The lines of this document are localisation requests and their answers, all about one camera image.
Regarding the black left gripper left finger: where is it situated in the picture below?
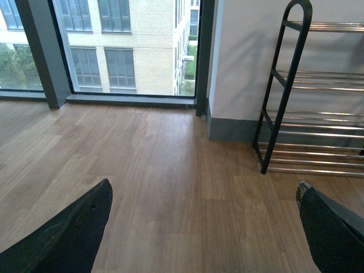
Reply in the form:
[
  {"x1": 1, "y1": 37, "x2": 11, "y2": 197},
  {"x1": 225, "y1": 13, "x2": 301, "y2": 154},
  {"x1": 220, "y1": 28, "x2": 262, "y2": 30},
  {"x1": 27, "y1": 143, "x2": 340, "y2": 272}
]
[{"x1": 1, "y1": 179, "x2": 113, "y2": 272}]

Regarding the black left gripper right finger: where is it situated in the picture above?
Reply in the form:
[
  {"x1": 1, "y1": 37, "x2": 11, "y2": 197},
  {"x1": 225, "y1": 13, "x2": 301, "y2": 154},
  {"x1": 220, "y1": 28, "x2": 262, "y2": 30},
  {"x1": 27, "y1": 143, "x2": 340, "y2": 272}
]
[{"x1": 296, "y1": 181, "x2": 363, "y2": 272}]

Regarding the black metal shoe rack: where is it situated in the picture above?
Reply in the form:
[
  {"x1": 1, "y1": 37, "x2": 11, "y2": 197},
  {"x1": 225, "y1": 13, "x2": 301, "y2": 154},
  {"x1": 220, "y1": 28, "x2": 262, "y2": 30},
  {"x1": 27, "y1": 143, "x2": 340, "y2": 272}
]
[{"x1": 253, "y1": 1, "x2": 363, "y2": 177}]

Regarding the dark window frame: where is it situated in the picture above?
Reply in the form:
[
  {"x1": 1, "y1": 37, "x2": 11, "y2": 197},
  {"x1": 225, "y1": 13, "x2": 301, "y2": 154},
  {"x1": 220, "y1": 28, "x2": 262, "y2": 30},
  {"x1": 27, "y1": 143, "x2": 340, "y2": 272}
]
[{"x1": 1, "y1": 1, "x2": 214, "y2": 116}]

